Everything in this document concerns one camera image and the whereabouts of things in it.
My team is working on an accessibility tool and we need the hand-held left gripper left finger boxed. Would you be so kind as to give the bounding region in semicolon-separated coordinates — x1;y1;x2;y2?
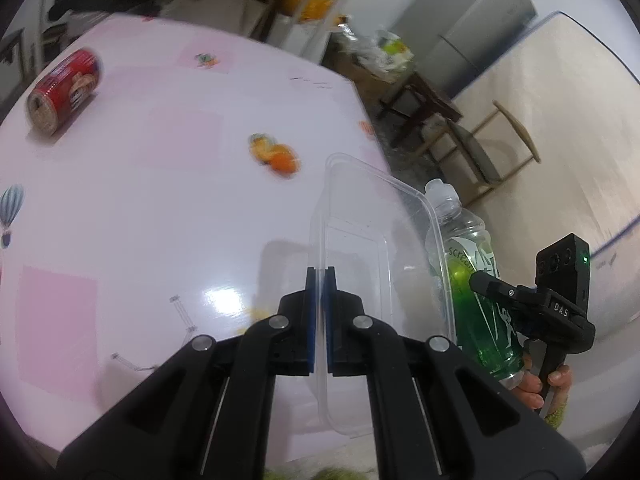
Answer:
56;266;321;480

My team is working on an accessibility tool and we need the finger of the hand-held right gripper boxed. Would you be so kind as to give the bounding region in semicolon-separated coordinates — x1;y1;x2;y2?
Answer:
468;270;527;312

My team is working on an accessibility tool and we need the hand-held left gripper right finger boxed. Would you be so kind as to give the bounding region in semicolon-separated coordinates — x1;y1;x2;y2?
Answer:
323;266;587;480

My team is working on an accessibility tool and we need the green plastic bottle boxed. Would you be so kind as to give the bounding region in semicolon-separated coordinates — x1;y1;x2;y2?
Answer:
424;179;527;391

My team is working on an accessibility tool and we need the clear plastic container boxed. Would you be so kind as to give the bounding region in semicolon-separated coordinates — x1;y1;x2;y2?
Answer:
308;152;457;437

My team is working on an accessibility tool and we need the person's right hand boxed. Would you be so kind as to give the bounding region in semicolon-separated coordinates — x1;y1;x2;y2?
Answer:
516;355;573;408

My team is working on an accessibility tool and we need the wooden chair dark seat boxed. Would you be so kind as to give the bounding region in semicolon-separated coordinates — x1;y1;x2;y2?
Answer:
414;100;543;207

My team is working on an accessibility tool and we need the white mattress blue edge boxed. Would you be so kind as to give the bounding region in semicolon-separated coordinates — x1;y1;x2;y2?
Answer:
450;10;640;341

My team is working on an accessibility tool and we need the dark wooden stool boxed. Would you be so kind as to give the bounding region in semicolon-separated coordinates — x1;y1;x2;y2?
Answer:
377;71;463;150

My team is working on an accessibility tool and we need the brown cardboard box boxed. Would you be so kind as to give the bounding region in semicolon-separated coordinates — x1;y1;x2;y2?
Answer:
331;52;401;97

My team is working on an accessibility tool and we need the white plastic bag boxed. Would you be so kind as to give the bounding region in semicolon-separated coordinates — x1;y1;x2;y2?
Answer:
357;29;416;72

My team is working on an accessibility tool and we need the grey refrigerator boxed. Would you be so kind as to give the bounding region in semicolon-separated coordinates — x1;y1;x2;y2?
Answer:
392;0;538;102

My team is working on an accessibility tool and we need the white cabinet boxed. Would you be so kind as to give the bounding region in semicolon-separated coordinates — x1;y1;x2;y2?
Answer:
272;15;331;63

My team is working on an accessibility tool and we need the yellow plastic bag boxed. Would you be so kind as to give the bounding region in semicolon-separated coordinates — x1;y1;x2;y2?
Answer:
297;0;348;27

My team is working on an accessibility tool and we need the open cardboard box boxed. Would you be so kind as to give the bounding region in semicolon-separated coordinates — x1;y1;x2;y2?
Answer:
160;0;281;41

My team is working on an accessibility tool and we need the red drink can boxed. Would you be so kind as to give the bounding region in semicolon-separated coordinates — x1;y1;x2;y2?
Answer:
26;48;104;137

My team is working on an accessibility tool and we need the black cloth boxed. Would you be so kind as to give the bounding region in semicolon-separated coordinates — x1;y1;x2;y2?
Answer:
47;0;162;20

